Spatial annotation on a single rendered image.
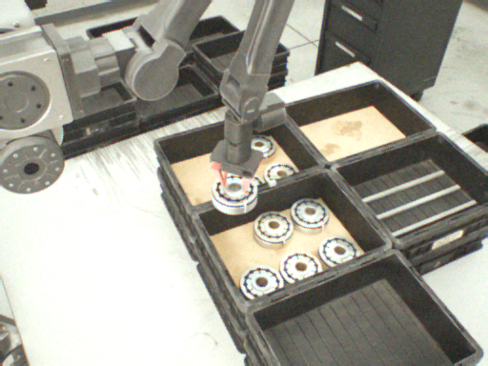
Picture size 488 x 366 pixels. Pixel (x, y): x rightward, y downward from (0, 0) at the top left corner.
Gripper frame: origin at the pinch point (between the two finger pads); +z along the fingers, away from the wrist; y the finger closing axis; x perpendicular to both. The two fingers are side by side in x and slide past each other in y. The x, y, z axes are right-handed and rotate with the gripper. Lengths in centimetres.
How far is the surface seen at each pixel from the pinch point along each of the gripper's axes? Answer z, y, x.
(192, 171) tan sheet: 22.4, 21.1, -22.3
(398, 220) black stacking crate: 21, -39, -26
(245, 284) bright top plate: 19.6, -7.6, 10.9
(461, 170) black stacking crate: 15, -53, -46
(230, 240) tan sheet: 22.4, 1.2, -2.2
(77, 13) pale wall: 100, 209, -223
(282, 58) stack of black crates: 47, 25, -136
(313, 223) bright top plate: 18.8, -17.6, -13.0
